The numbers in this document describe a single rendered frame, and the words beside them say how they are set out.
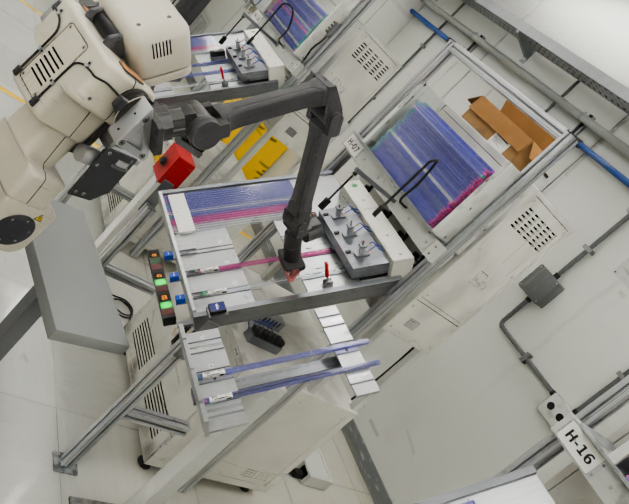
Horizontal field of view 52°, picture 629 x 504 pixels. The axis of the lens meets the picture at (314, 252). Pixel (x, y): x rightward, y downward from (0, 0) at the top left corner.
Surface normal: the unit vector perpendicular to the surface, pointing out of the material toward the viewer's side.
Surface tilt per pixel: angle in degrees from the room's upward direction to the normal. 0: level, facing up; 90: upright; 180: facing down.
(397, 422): 90
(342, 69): 90
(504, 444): 90
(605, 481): 90
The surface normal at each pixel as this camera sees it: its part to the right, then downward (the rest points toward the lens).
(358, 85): 0.33, 0.62
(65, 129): 0.53, 0.72
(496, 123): -0.50, -0.49
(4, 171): -0.39, -0.26
